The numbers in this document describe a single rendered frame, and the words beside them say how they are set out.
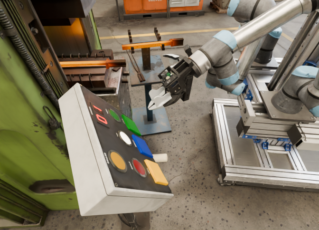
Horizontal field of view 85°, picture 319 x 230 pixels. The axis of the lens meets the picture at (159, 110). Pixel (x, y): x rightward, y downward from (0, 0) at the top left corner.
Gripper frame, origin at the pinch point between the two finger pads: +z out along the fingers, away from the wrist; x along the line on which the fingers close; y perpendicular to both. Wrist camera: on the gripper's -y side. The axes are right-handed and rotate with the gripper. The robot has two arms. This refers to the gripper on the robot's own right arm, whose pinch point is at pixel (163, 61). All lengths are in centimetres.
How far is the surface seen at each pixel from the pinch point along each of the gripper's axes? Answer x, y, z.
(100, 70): -5.4, 1.0, 33.2
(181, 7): 365, 83, -67
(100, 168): -69, -20, 17
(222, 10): 374, 93, -170
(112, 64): -0.7, 0.4, 27.4
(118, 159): -66, -17, 14
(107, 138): -60, -17, 17
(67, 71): -5, 1, 50
